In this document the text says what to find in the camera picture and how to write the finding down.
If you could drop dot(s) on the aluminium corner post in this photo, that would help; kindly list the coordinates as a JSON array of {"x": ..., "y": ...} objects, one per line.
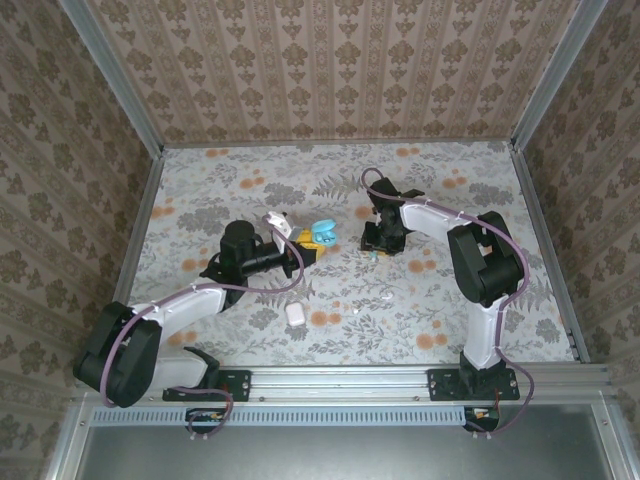
[
  {"x": 112, "y": 75},
  {"x": 555, "y": 75}
]

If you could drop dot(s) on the white earbud charging case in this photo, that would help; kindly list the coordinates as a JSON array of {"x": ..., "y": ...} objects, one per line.
[{"x": 295, "y": 315}]

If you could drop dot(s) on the grey sheet metal panel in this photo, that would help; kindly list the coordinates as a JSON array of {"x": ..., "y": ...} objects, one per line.
[{"x": 325, "y": 455}]

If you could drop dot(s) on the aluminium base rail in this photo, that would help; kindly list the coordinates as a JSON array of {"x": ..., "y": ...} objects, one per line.
[{"x": 340, "y": 385}]

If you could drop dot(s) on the aluminium table edge rail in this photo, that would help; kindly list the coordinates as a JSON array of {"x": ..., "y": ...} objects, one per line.
[
  {"x": 536, "y": 215},
  {"x": 142, "y": 215}
]

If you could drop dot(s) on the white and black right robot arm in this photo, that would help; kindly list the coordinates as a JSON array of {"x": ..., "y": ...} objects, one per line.
[{"x": 480, "y": 340}]

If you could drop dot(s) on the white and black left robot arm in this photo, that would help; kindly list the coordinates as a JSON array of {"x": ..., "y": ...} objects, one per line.
[{"x": 185, "y": 305}]

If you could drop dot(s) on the aluminium frame bar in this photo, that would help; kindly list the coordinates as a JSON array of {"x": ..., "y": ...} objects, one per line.
[
  {"x": 607, "y": 440},
  {"x": 70, "y": 445}
]

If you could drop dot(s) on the blue earbud charging case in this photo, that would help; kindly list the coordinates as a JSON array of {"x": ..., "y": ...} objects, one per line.
[{"x": 325, "y": 237}]

